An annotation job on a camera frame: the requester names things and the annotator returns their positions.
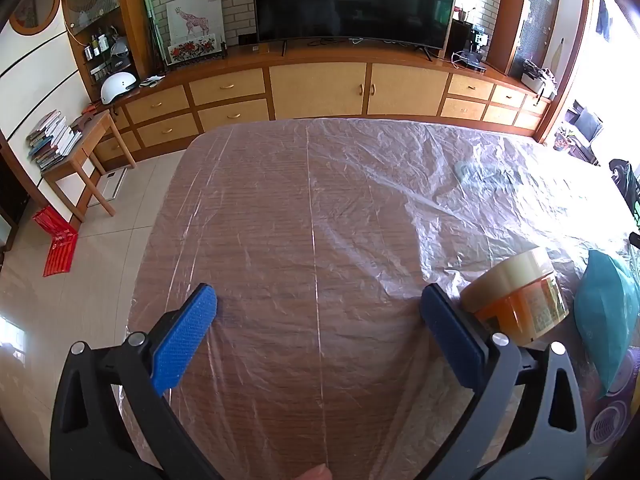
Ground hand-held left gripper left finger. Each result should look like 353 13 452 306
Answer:
50 282 223 480

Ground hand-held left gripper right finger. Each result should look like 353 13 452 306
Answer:
412 282 587 480

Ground jar with beige lid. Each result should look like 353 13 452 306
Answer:
460 246 570 347

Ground red paper bag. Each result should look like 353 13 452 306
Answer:
32 206 79 278

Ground teal plastic bag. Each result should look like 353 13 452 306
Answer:
574 249 640 401

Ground white bathroom scale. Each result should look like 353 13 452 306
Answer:
87 167 128 208

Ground circle-patterned cloth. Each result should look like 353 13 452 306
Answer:
585 345 640 461

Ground wooden side table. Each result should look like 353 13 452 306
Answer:
42 110 137 226

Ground stack of books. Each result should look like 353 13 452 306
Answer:
26 110 83 172

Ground grey cushioned sofa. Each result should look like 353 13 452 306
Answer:
565 100 606 161

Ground white helmet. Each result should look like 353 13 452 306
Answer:
100 71 138 106

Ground grey storage box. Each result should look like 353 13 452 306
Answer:
520 59 557 100

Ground red flower painting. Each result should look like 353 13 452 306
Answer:
166 35 221 66

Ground dark grey helmet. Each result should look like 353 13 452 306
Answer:
109 37 133 73

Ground black coffee machine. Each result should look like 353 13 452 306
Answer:
465 22 488 71

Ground green metal poles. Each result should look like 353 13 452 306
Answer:
141 0 168 68

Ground giraffe painting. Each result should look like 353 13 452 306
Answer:
166 0 224 41

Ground black flat television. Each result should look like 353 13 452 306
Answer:
251 0 460 58

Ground blue hanging garment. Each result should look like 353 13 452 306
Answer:
595 0 613 41

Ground wooden wall cabinet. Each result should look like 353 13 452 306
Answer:
60 0 596 171

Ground round wooden wall decor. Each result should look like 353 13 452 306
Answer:
9 0 62 37

